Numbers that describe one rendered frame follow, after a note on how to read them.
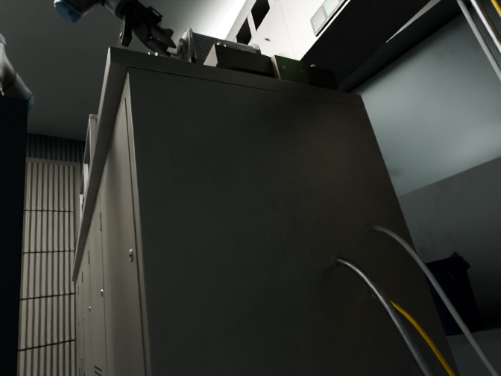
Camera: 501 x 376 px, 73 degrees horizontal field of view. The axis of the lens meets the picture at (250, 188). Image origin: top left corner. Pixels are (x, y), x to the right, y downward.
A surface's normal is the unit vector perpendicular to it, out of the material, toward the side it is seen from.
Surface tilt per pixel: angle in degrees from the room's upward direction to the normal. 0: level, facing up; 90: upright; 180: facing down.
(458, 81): 90
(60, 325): 90
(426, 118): 90
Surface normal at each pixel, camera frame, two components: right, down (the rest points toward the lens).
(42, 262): 0.60, -0.37
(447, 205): -0.78, -0.07
